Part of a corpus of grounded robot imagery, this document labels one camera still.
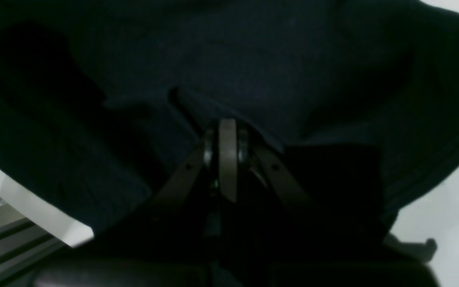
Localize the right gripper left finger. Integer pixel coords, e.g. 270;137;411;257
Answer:
34;128;218;287

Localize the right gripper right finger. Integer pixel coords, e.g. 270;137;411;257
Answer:
235;128;438;287

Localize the black t-shirt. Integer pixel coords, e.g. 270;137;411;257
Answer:
0;0;459;245

